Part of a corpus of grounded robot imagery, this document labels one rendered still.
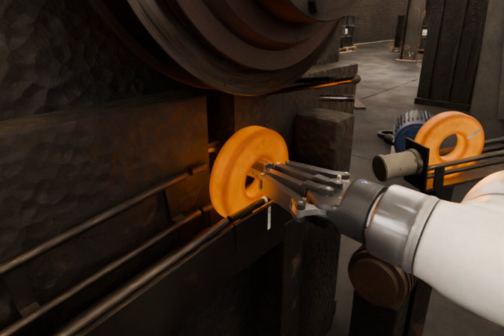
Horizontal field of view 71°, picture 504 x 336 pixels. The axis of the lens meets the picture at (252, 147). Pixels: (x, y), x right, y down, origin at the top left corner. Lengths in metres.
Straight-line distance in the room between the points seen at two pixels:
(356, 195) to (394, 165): 0.40
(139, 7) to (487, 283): 0.40
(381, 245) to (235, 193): 0.21
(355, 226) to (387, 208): 0.05
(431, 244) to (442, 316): 1.13
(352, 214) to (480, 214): 0.13
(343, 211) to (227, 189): 0.16
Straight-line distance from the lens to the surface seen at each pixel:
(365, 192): 0.44
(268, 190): 0.49
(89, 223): 0.48
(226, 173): 0.50
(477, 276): 0.40
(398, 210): 0.42
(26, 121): 0.47
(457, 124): 0.90
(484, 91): 3.22
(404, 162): 0.84
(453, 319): 1.53
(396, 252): 0.42
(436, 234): 0.41
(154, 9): 0.38
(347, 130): 0.72
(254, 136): 0.51
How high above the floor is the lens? 0.98
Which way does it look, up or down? 20 degrees down
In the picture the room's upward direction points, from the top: straight up
